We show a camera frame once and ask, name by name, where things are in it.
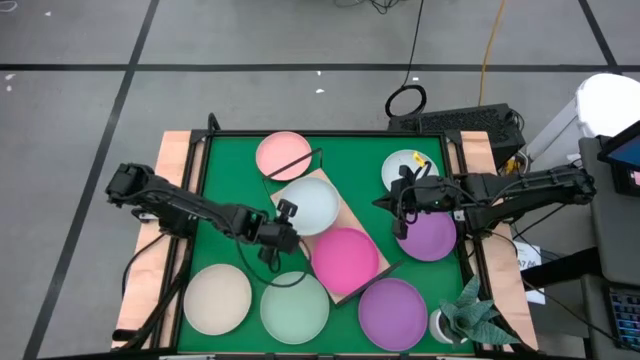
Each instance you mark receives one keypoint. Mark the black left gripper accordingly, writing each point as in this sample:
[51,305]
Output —
[270,234]

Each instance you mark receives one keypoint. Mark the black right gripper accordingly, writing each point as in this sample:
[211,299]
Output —
[427,195]

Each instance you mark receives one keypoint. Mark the light blue plate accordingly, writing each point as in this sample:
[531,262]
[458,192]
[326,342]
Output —
[315,205]
[394,161]

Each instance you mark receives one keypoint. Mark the purple plate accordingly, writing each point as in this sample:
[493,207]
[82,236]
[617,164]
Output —
[430,240]
[392,315]

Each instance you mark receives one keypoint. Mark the magenta plate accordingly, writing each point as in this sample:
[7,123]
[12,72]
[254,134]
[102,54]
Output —
[345,260]

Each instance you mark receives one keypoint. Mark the mint green plate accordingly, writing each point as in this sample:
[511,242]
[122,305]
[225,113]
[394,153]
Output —
[295,312]

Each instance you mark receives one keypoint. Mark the beige plate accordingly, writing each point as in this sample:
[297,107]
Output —
[217,300]

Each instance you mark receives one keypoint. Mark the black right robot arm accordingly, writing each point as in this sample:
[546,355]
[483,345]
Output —
[525,195]

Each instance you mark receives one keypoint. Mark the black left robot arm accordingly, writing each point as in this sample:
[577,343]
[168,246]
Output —
[175,207]

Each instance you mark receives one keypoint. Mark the yellow tag on gripper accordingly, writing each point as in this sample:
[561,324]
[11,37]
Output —
[419,160]

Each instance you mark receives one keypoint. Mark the salmon pink plate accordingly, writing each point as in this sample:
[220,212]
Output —
[280,152]

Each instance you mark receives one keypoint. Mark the green table mat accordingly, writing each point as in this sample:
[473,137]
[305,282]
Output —
[225,160]

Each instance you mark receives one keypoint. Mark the power strip with yellow plugs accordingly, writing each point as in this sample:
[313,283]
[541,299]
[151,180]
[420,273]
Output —
[510,166]

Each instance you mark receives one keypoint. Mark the artificial plant in white pot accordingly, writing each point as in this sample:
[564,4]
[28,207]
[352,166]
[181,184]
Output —
[470,312]

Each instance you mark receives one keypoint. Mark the white paper sheet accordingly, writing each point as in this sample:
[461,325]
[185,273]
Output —
[527,257]

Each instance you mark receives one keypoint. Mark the black desk leg bar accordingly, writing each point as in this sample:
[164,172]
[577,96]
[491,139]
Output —
[560,267]

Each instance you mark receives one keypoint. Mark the grey desk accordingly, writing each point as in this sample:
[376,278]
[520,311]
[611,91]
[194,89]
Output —
[615,235]

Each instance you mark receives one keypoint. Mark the white trash bin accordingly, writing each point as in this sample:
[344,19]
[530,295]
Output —
[607,105]

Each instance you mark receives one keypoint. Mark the black monitor with blue screen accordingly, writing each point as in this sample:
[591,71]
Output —
[627,155]

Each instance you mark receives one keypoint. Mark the black device with lit keys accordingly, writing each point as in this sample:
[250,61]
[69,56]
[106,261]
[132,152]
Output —
[625,315]

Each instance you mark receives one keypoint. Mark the black table frame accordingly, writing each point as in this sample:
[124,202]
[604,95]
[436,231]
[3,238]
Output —
[325,133]

